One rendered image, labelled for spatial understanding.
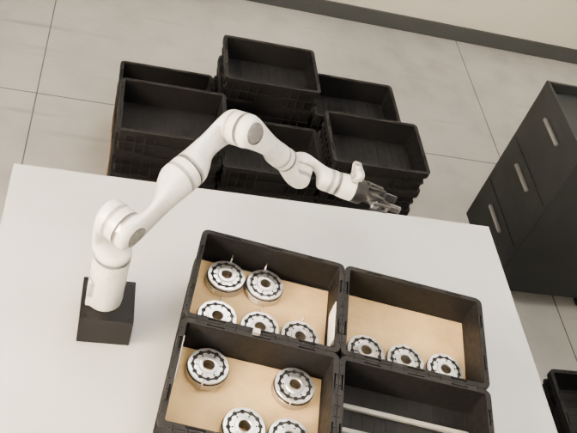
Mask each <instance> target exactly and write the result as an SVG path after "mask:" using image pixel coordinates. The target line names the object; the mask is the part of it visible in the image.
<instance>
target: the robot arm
mask: <svg viewBox="0 0 577 433"><path fill-rule="evenodd" d="M228 144H232V145H234V146H237V147H239V148H242V149H250V150H253V151H256V152H258V153H260V154H262V155H263V156H264V159H265V160H266V161H267V162H268V163H269V164H270V165H271V166H272V167H274V168H276V169H277V170H279V172H280V174H281V175H282V177H283V178H284V179H285V181H286V182H287V183H288V184H289V185H290V186H292V187H293V188H297V189H302V188H305V187H307V186H308V184H309V182H310V179H311V176H312V172H313V171H314V173H315V174H316V187H317V188H318V189H319V190H321V191H323V192H328V193H330V194H333V195H335V196H337V197H339V198H342V199H345V200H347V201H350V202H352V203H355V204H359V203H360V202H365V203H367V204H370V208H369V209H370V210H373V211H377V212H380V213H384V214H386V213H387V212H388V211H391V212H394V213H397V214H398V213H399V212H400V211H401V207H400V206H397V205H395V204H390V203H388V202H391V203H396V201H397V199H398V198H397V197H396V196H394V195H391V194H389V193H386V191H383V190H384V188H383V187H381V186H378V185H376V184H374V183H372V182H370V181H368V180H364V177H365V174H364V170H363V167H362V164H361V163H360V162H357V161H355V162H353V165H352V170H351V174H345V173H341V172H338V171H337V170H334V169H331V168H328V167H327V166H325V165H324V164H322V163H321V162H319V161H318V160H316V159H315V158H314V157H312V156H310V155H309V154H308V153H305V152H296V153H295V152H294V151H293V150H292V149H291V148H290V147H288V146H287V145H286V144H284V143H282V142H281V141H280V140H278V139H277V138H276V137H275V136H274V135H273V134H272V133H271V132H270V130H269V129H268V128H267V126H266V125H265V124H264V123H263V121H262V120H261V119H260V118H258V117H257V116H256V115H254V114H251V113H246V112H243V111H241V110H237V109H231V110H228V111H226V112H225V113H224V114H222V115H221V116H220V117H219V118H218V119H217V120H216V121H215V122H214V123H213V124H212V125H211V126H210V128H209V129H208V130H207V131H206V132H205V133H204V134H203V135H202V136H201V137H199V138H198V139H197V140H196V141H195V142H194V143H192V144H191V145H190V146H189V147H188V148H186V149H185V150H184V151H183V152H181V153H180V154H179V155H177V156H176V157H174V158H173V159H172V160H171V161H170V162H169V163H168V164H167V165H166V166H164V167H163V168H162V170H161V171H160V173H159V176H158V179H157V182H156V187H155V193H154V197H153V199H152V201H151V203H150V205H149V206H148V207H147V209H146V210H144V211H143V212H142V213H140V214H138V213H136V212H135V211H134V210H133V209H132V208H131V207H129V206H128V205H127V204H125V203H124V202H123V201H121V200H119V199H112V200H109V201H107V202H106V203H104V204H103V205H102V206H101V208H100V209H99V211H98V213H97V215H96V217H95V219H94V226H93V237H92V248H93V251H94V253H93V258H92V264H91V266H90V272H89V277H88V286H87V294H86V300H85V305H89V306H90V307H92V308H94V309H96V310H98V311H101V312H109V311H113V310H114V309H116V308H118V307H119V306H120V304H121V302H122V299H123V296H124V292H125V284H126V280H127V276H128V272H129V268H130V264H131V257H132V247H133V246H134V245H136V244H137V243H138V242H139V241H140V240H141V239H142V238H143V237H144V236H145V235H146V234H147V233H148V232H149V231H150V230H151V229H152V228H153V227H154V226H155V225H156V224H157V223H158V222H159V221H160V220H161V219H162V218H163V217H164V216H165V215H166V214H167V213H168V212H169V211H170V210H171V209H172V208H173V207H174V206H175V205H176V204H178V203H179V202H180V201H181V200H183V199H184V198H185V197H187V196H188V195H189V194H190V193H192V192H193V191H194V190H195V189H196V188H198V187H199V186H200V185H201V184H202V183H203V182H204V181H205V179H206V178H207V176H208V173H209V170H210V165H211V161H212V158H213V157H214V155H215V154H216V153H217V152H218V151H219V150H220V149H222V148H223V147H225V146H226V145H228ZM379 201H380V202H379ZM386 201H388V202H386ZM378 202H379V203H378ZM382 203H384V204H382Z"/></svg>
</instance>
